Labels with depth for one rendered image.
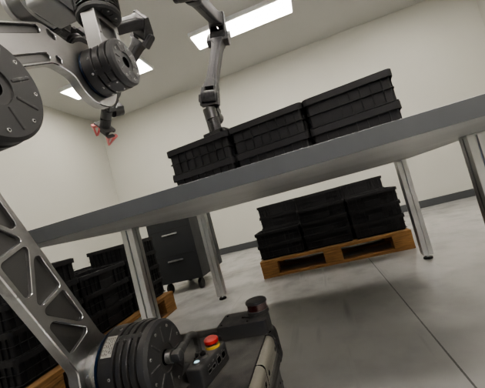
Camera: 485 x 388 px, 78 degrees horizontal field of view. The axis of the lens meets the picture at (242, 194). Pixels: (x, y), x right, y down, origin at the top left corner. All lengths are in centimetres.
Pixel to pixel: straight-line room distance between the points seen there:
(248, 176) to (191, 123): 454
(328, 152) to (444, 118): 22
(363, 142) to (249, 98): 437
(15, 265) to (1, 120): 30
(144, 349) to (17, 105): 50
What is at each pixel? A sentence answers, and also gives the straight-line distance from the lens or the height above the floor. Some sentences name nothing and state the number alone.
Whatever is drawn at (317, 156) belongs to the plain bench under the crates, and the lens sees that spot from 64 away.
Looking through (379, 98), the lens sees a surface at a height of 85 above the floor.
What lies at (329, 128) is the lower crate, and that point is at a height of 80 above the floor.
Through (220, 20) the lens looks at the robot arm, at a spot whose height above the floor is 148.
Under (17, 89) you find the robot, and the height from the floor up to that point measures 89.
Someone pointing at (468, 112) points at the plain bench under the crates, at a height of 68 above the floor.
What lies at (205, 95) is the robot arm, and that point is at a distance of 134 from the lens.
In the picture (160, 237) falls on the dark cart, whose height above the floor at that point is 56.
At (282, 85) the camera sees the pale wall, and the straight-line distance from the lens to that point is 495.
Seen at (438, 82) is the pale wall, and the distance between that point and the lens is 515.
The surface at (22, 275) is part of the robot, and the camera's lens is 75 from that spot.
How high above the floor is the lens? 61
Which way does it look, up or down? 3 degrees up
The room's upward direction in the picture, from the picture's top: 15 degrees counter-clockwise
